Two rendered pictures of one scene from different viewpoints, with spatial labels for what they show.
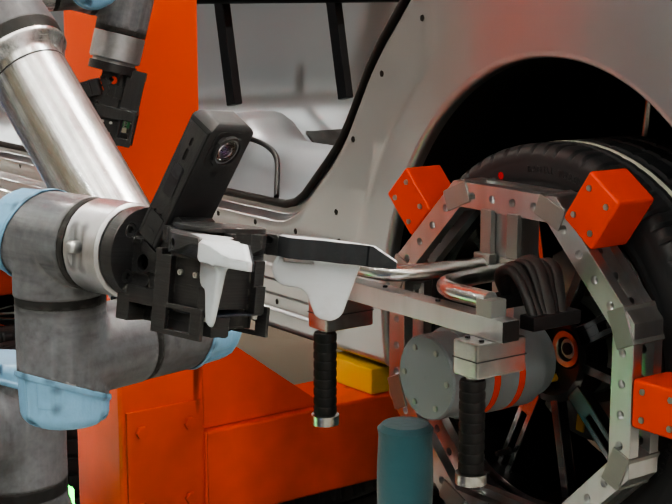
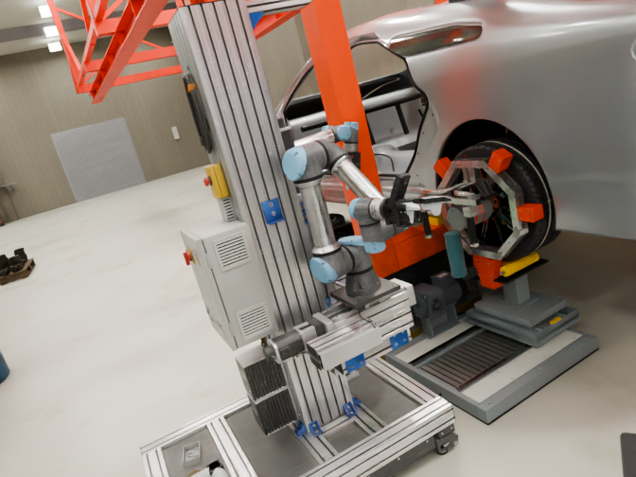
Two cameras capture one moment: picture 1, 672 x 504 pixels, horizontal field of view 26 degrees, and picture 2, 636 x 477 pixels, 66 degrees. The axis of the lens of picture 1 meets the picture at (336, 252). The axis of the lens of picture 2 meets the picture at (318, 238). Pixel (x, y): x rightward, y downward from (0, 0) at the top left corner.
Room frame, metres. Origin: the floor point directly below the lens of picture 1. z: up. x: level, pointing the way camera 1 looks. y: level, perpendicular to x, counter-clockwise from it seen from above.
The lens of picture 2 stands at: (-0.47, 0.08, 1.60)
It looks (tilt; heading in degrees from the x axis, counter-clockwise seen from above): 15 degrees down; 12
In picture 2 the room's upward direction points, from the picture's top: 15 degrees counter-clockwise
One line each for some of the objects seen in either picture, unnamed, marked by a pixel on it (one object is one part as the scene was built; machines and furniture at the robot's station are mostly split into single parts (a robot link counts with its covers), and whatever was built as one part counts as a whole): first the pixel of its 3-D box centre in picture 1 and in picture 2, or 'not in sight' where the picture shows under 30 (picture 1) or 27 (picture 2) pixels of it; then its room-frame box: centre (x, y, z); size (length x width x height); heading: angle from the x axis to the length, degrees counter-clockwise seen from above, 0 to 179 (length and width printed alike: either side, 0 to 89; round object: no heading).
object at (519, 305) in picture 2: not in sight; (515, 286); (2.28, -0.41, 0.32); 0.40 x 0.30 x 0.28; 36
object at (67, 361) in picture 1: (78, 353); (376, 234); (1.18, 0.22, 1.12); 0.11 x 0.08 x 0.11; 139
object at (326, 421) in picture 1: (325, 375); (426, 223); (2.18, 0.02, 0.83); 0.04 x 0.04 x 0.16
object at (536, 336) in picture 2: not in sight; (520, 315); (2.28, -0.41, 0.13); 0.50 x 0.36 x 0.10; 36
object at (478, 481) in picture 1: (471, 428); (471, 230); (1.90, -0.18, 0.83); 0.04 x 0.04 x 0.16
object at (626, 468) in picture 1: (513, 359); (479, 208); (2.18, -0.27, 0.85); 0.54 x 0.07 x 0.54; 36
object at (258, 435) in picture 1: (303, 389); (418, 228); (2.57, 0.06, 0.69); 0.52 x 0.17 x 0.35; 126
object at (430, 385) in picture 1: (478, 367); (469, 212); (2.14, -0.22, 0.85); 0.21 x 0.14 x 0.14; 126
